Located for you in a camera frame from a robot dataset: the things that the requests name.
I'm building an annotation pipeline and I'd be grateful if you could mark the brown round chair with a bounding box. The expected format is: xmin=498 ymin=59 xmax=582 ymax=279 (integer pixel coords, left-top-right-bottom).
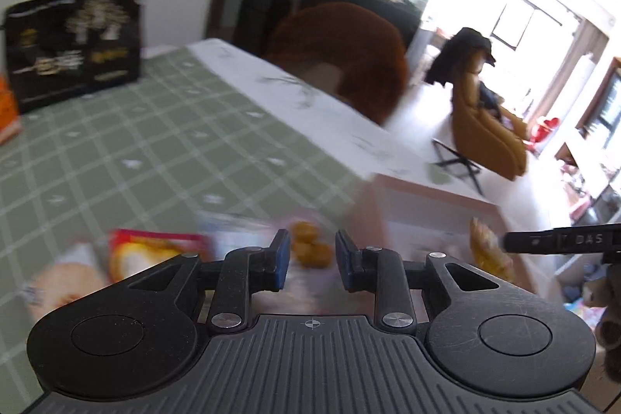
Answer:
xmin=263 ymin=2 xmax=408 ymax=125

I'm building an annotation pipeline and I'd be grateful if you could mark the pink storage box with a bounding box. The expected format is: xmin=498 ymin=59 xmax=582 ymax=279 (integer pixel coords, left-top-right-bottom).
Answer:
xmin=343 ymin=173 xmax=510 ymax=263

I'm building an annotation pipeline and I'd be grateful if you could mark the bread snack packet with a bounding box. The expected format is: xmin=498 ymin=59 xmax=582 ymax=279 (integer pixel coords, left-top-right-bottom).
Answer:
xmin=20 ymin=243 xmax=109 ymax=322

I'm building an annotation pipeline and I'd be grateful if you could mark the black garment on chair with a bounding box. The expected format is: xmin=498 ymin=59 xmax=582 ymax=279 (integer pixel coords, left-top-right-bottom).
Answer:
xmin=424 ymin=27 xmax=496 ymax=86

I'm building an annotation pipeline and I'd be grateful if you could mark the yellow chips packet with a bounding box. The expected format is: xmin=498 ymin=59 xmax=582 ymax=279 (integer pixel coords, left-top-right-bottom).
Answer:
xmin=470 ymin=218 xmax=516 ymax=282

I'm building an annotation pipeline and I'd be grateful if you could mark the orange gift box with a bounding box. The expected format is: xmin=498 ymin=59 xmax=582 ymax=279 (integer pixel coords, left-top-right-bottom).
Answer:
xmin=0 ymin=76 xmax=22 ymax=145

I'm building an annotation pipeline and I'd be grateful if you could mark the green checked tablecloth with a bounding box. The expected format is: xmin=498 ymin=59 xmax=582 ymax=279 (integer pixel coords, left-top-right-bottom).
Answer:
xmin=1 ymin=49 xmax=361 ymax=413

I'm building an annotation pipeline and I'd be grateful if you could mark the egg yolk snack pack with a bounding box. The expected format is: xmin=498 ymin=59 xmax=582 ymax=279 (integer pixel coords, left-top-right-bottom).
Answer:
xmin=288 ymin=220 xmax=334 ymax=269

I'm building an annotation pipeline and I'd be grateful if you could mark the red snack packet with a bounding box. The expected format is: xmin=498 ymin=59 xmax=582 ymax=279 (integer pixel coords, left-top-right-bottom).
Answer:
xmin=108 ymin=229 xmax=213 ymax=282

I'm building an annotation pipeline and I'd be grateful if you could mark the mustard lounge chair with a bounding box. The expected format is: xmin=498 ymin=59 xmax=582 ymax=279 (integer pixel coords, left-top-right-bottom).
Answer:
xmin=451 ymin=50 xmax=529 ymax=181

